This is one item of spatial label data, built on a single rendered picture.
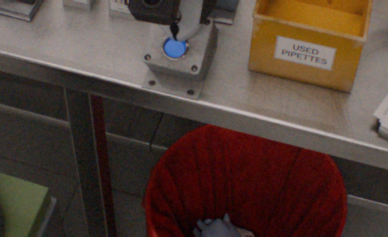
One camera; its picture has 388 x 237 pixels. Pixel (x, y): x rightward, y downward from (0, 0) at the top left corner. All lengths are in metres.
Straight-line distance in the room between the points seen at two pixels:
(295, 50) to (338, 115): 0.09
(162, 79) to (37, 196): 0.22
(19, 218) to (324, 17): 0.47
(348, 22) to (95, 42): 0.33
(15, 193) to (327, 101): 0.39
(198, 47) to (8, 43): 0.26
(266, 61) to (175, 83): 0.11
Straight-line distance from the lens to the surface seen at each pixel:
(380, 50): 1.08
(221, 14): 1.07
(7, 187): 0.91
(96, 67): 1.03
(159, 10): 0.79
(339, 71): 1.00
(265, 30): 0.97
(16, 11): 1.09
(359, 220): 1.95
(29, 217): 0.89
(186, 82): 1.01
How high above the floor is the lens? 1.67
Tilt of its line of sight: 54 degrees down
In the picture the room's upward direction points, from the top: 3 degrees clockwise
